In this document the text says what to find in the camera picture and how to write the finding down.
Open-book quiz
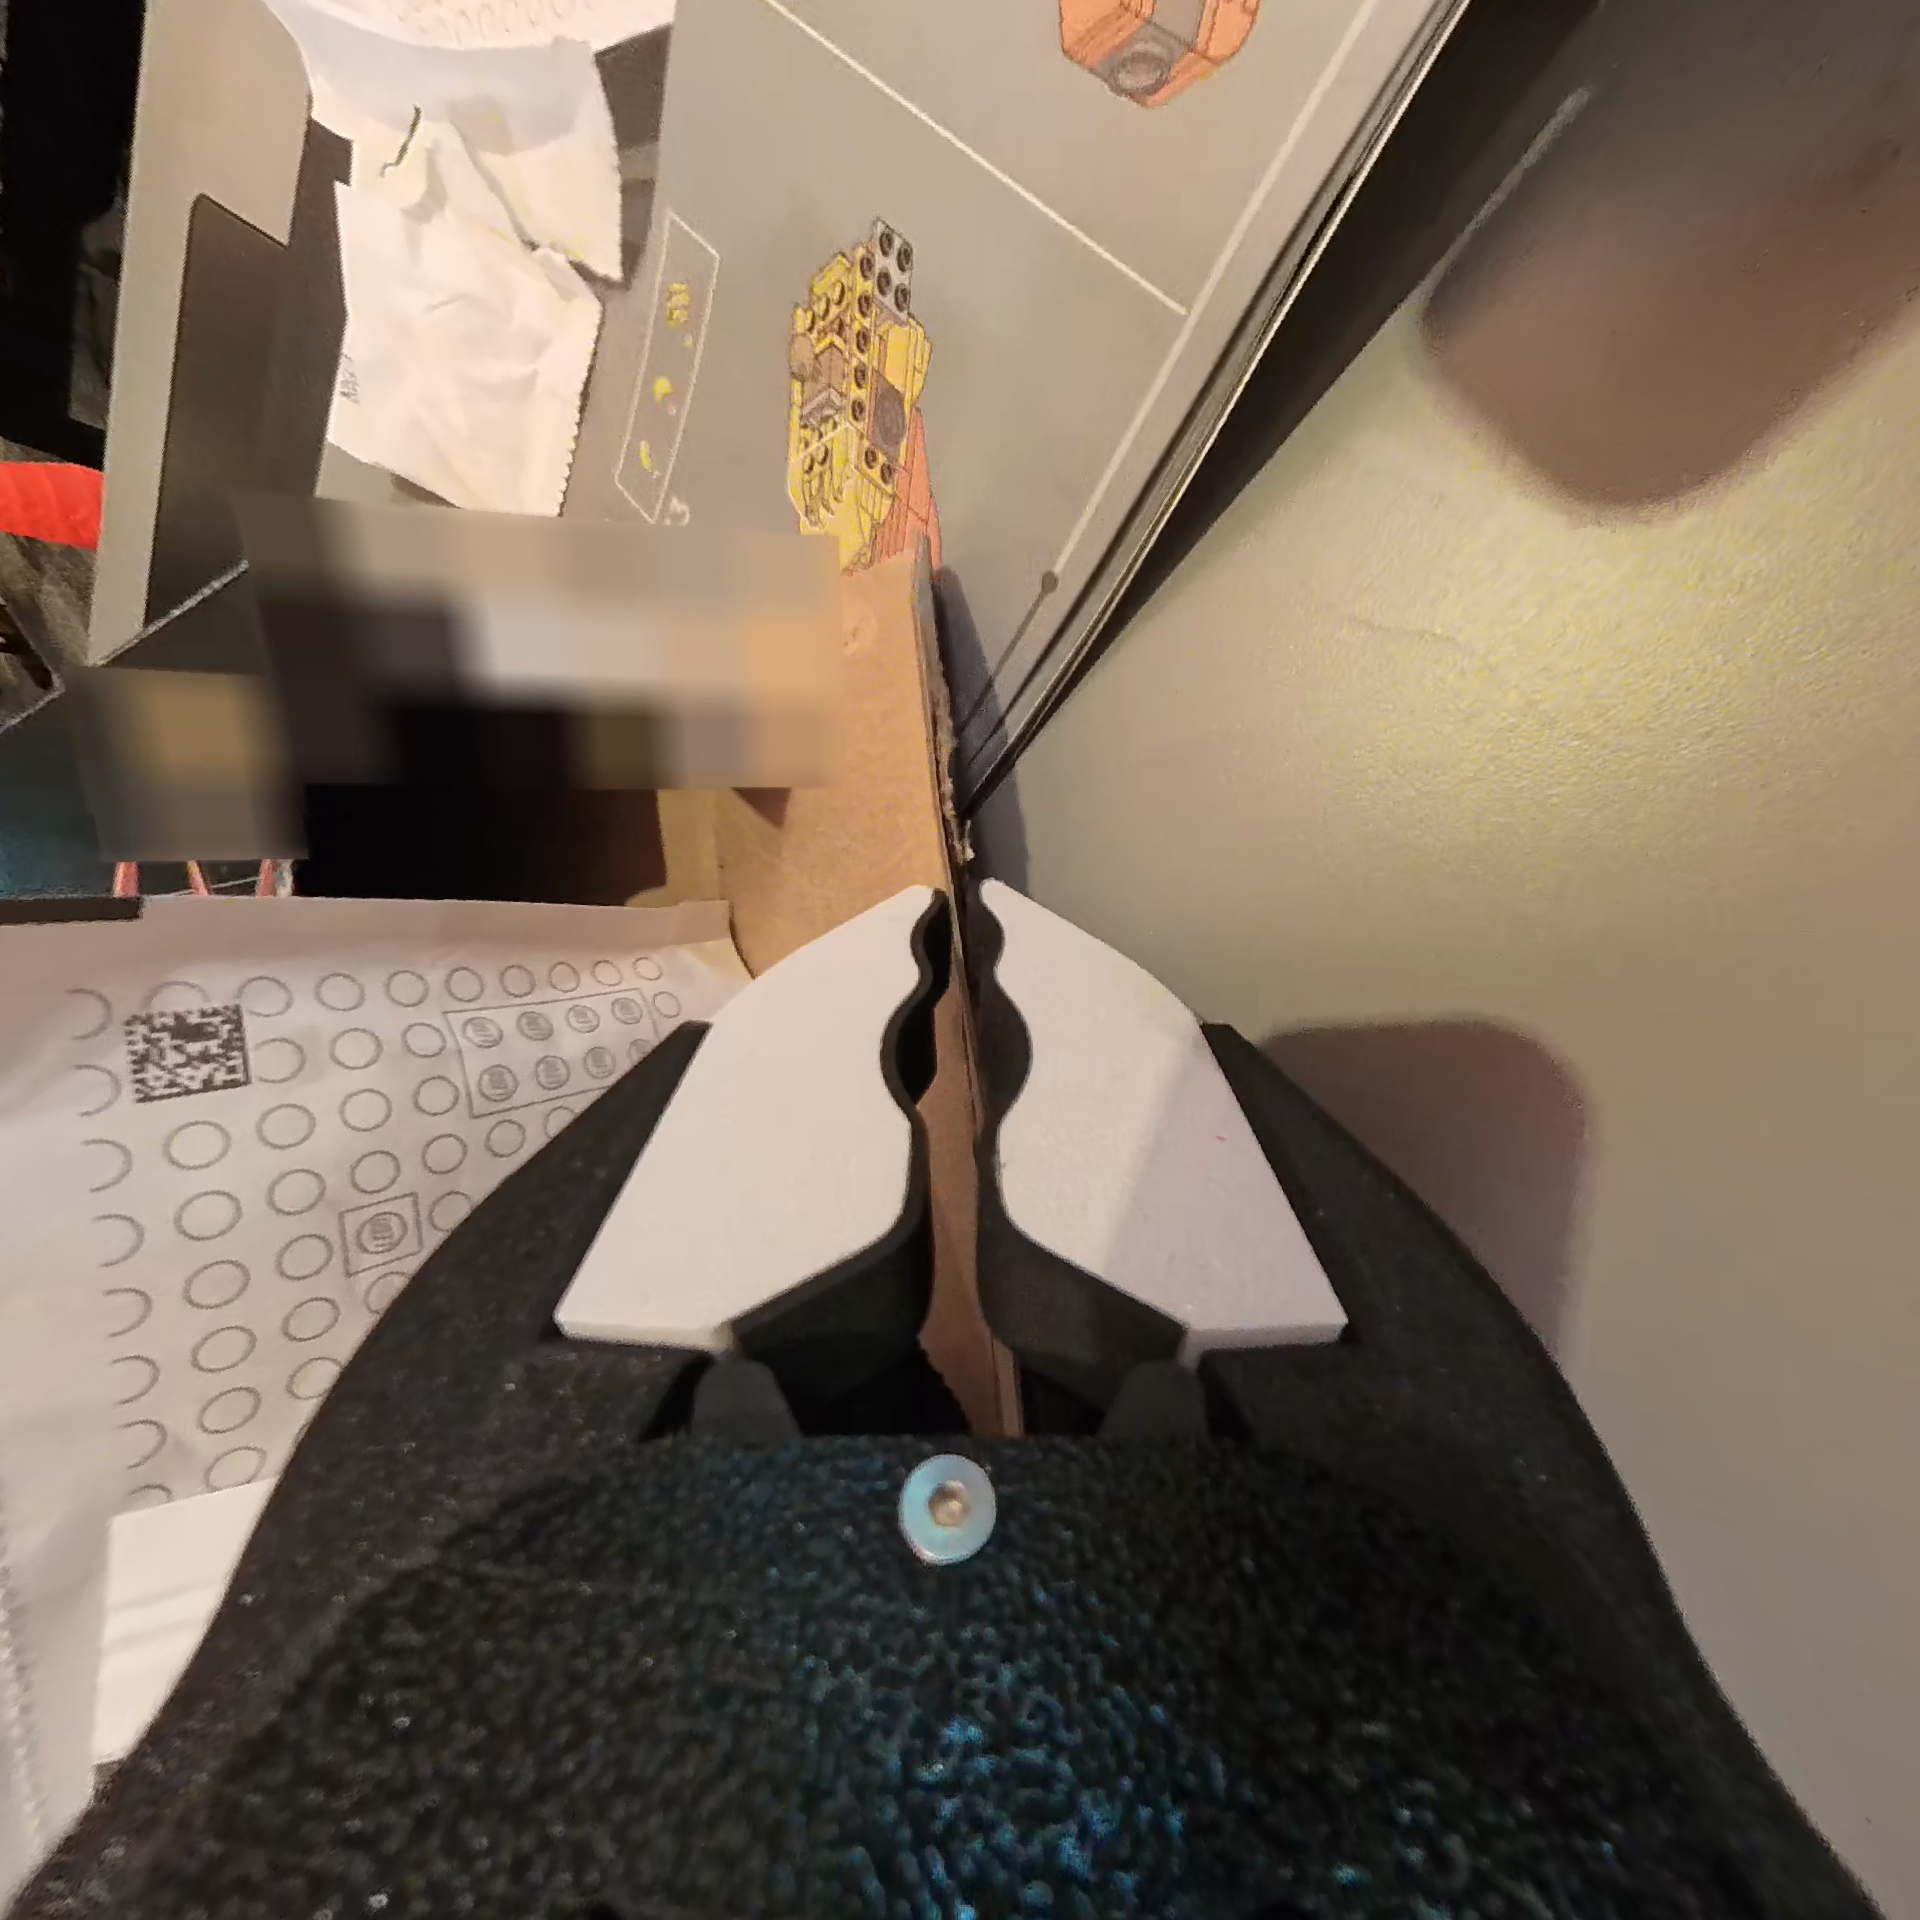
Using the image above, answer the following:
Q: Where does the brown cardboard piece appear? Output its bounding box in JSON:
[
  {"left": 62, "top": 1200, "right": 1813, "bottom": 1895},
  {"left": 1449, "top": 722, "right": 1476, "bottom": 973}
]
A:
[{"left": 652, "top": 541, "right": 1035, "bottom": 1442}]

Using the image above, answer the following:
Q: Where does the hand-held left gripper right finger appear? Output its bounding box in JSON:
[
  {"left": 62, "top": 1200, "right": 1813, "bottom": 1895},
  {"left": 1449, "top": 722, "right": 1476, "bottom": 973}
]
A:
[{"left": 977, "top": 877, "right": 1352, "bottom": 1374}]

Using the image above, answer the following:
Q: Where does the white circle-print paper bag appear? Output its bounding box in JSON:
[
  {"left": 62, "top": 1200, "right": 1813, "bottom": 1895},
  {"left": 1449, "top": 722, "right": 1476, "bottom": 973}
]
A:
[{"left": 0, "top": 896, "right": 756, "bottom": 1854}]

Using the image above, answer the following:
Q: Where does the torn white paper bag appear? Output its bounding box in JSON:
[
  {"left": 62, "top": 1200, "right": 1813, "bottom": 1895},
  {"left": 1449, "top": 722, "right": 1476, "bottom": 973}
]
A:
[{"left": 268, "top": 0, "right": 682, "bottom": 520}]

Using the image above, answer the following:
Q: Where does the grey brick instruction booklet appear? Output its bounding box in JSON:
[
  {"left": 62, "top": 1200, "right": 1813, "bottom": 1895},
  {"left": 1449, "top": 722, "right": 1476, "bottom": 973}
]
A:
[{"left": 593, "top": 0, "right": 1479, "bottom": 819}]

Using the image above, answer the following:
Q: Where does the grey desk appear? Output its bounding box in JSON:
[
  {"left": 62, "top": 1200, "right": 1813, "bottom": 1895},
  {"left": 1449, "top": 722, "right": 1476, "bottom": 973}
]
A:
[{"left": 88, "top": 0, "right": 1920, "bottom": 1920}]

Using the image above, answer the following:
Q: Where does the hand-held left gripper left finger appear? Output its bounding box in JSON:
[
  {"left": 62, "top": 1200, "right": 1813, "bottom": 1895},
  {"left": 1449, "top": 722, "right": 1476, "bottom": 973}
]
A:
[{"left": 553, "top": 884, "right": 956, "bottom": 1374}]

